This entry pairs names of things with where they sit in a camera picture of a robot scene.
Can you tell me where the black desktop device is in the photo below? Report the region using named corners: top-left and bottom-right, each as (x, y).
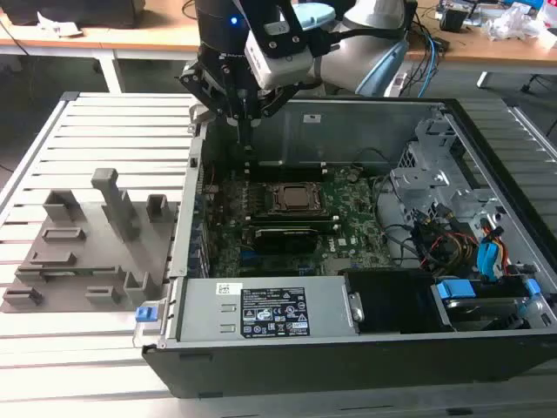
top-left (6, 0), bottom-right (140, 30)

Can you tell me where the green motherboard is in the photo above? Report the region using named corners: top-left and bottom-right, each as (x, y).
top-left (198, 167), bottom-right (393, 280)

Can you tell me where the black camera cable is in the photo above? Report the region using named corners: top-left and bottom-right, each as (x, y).
top-left (309, 25), bottom-right (413, 60)

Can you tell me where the white paper sheet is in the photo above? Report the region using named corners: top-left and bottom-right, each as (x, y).
top-left (37, 11), bottom-right (84, 38)

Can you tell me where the black plastic shroud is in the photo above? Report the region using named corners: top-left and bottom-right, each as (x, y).
top-left (342, 269), bottom-right (437, 336)

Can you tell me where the black RAM slot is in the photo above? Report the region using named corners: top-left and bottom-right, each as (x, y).
top-left (243, 222), bottom-right (341, 235)
top-left (244, 169), bottom-right (330, 183)
top-left (243, 213), bottom-right (341, 225)
top-left (244, 158), bottom-right (328, 171)

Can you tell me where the coloured power wire bundle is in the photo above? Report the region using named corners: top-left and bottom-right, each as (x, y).
top-left (411, 208), bottom-right (480, 280)

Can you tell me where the grey power supply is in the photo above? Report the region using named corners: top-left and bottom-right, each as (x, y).
top-left (176, 276), bottom-right (362, 343)

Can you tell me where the silver CPU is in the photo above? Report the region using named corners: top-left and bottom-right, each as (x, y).
top-left (280, 185), bottom-right (322, 209)

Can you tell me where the silver metal drive cage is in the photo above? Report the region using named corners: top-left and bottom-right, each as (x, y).
top-left (389, 117), bottom-right (514, 245)

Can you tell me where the wooden desk with white legs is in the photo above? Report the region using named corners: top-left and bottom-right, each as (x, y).
top-left (404, 17), bottom-right (557, 91)
top-left (0, 8), bottom-right (205, 95)

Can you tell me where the black CPU socket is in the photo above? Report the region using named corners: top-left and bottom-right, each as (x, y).
top-left (259, 179), bottom-right (332, 218)

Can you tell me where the grey parts rack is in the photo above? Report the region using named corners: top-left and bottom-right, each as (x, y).
top-left (0, 167), bottom-right (182, 314)

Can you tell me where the red and white box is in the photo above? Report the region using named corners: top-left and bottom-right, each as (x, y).
top-left (534, 0), bottom-right (557, 23)

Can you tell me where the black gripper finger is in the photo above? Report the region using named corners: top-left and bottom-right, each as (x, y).
top-left (178, 60), bottom-right (249, 150)
top-left (245, 81), bottom-right (306, 152)

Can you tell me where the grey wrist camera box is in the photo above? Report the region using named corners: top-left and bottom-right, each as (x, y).
top-left (243, 19), bottom-right (316, 91)

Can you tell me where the black camera bracket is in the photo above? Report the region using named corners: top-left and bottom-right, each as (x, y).
top-left (259, 0), bottom-right (308, 60)

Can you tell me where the small black box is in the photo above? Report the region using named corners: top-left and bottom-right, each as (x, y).
top-left (438, 7), bottom-right (470, 32)

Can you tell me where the black PC case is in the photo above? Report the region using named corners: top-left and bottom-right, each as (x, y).
top-left (141, 98), bottom-right (557, 400)

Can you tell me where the blue flat wire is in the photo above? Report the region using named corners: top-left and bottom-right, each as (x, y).
top-left (476, 240), bottom-right (502, 285)

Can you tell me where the black graphics card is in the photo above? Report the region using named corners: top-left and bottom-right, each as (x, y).
top-left (252, 226), bottom-right (319, 257)

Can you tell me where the crumpled clear plastic bag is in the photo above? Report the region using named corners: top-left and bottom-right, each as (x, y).
top-left (483, 3), bottom-right (545, 43)

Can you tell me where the hard disk in blue carrier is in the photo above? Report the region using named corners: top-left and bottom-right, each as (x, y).
top-left (430, 278), bottom-right (547, 334)

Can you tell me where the white power strip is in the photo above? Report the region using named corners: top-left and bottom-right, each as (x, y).
top-left (385, 71), bottom-right (408, 97)

